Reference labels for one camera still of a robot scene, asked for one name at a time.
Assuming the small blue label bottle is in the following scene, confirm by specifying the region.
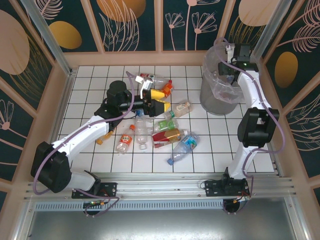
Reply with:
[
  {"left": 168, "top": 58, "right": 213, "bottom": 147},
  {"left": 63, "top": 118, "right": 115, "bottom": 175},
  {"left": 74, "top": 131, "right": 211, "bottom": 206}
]
[{"left": 134, "top": 110, "right": 155, "bottom": 124}]

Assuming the beige drink green cap bottle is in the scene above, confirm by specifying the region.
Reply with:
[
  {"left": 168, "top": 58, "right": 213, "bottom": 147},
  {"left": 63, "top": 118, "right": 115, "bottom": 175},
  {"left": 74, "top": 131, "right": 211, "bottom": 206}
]
[{"left": 163, "top": 99, "right": 195, "bottom": 120}]

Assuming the metal mesh waste bin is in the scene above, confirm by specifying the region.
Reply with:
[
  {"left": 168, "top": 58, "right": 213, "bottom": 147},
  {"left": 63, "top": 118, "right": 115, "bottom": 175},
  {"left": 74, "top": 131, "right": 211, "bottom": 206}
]
[{"left": 199, "top": 46, "right": 261, "bottom": 116}]

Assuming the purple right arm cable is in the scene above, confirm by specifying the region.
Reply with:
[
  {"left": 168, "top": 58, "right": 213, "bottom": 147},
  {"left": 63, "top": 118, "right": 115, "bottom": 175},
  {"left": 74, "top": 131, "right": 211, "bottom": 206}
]
[{"left": 213, "top": 37, "right": 286, "bottom": 216}]

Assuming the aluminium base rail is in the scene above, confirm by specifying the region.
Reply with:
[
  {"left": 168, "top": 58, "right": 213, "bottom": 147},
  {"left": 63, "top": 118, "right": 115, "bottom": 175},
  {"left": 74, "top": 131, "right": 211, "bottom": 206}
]
[{"left": 23, "top": 171, "right": 298, "bottom": 201}]

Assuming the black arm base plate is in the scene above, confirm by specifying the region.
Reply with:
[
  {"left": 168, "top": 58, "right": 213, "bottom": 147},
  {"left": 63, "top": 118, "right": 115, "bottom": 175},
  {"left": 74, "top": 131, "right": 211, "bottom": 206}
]
[
  {"left": 71, "top": 181, "right": 118, "bottom": 200},
  {"left": 204, "top": 179, "right": 251, "bottom": 198}
]

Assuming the red gold label bottle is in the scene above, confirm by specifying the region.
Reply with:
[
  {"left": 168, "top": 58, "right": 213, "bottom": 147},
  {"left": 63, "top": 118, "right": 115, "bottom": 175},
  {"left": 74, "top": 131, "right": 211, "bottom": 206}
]
[{"left": 151, "top": 128, "right": 189, "bottom": 149}]

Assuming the red white label water bottle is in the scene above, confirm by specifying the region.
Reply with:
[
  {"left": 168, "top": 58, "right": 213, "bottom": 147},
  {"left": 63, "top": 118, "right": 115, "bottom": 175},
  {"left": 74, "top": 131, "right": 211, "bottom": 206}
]
[{"left": 138, "top": 72, "right": 168, "bottom": 85}]

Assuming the clear plastic bin liner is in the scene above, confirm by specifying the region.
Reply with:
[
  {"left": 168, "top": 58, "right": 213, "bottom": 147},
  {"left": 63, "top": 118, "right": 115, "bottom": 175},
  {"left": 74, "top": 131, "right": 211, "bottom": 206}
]
[{"left": 201, "top": 46, "right": 261, "bottom": 105}]

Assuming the orange label red cap bottle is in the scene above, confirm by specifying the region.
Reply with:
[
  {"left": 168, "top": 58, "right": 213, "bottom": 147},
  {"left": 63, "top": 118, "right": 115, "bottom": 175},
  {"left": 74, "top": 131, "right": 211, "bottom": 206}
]
[{"left": 159, "top": 79, "right": 175, "bottom": 100}]

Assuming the aluminium corner post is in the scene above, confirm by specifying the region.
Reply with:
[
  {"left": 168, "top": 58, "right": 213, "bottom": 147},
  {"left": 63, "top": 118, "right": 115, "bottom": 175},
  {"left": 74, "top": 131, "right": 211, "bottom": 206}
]
[
  {"left": 20, "top": 0, "right": 77, "bottom": 77},
  {"left": 253, "top": 0, "right": 287, "bottom": 60}
]

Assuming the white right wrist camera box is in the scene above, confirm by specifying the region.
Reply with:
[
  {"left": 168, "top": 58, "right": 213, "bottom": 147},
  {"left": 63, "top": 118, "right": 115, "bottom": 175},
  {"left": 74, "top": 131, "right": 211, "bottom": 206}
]
[{"left": 224, "top": 43, "right": 236, "bottom": 64}]

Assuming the small circuit board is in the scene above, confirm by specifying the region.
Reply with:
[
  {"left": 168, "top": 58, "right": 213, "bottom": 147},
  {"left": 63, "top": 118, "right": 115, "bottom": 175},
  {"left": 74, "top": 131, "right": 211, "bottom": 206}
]
[{"left": 83, "top": 200, "right": 106, "bottom": 209}]

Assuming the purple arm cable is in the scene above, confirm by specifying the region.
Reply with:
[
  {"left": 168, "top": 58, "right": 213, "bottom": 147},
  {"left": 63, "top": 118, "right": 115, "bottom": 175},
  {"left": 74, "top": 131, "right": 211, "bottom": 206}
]
[
  {"left": 32, "top": 71, "right": 141, "bottom": 218},
  {"left": 213, "top": 37, "right": 286, "bottom": 216}
]

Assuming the large blue label water bottle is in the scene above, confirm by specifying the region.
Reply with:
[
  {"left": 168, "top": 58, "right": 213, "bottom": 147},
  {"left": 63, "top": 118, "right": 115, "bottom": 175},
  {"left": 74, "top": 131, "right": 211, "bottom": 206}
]
[{"left": 166, "top": 132, "right": 201, "bottom": 166}]

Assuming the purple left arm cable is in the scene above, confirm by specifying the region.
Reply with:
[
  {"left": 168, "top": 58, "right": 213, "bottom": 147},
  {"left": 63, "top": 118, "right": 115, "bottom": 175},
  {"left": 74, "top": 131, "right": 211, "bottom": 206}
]
[{"left": 32, "top": 71, "right": 141, "bottom": 218}]

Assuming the orange cap clear bottle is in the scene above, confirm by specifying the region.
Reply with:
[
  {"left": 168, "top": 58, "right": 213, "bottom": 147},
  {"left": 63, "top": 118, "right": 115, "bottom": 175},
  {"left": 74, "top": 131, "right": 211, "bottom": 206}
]
[{"left": 116, "top": 124, "right": 137, "bottom": 154}]

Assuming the perforated metal cable tray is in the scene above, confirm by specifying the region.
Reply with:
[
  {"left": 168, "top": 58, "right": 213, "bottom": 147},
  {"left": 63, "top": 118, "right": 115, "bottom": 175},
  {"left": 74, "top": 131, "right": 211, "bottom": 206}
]
[{"left": 33, "top": 199, "right": 226, "bottom": 212}]

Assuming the orange juice bottle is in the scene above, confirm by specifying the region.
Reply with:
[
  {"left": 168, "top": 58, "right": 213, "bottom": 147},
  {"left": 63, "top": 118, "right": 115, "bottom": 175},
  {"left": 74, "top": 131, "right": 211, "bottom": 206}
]
[{"left": 96, "top": 129, "right": 114, "bottom": 146}]

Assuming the clear unlabelled bottle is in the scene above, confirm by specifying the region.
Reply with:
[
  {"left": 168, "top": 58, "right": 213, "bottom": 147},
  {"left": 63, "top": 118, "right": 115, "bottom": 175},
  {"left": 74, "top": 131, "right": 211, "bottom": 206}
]
[{"left": 134, "top": 117, "right": 148, "bottom": 151}]

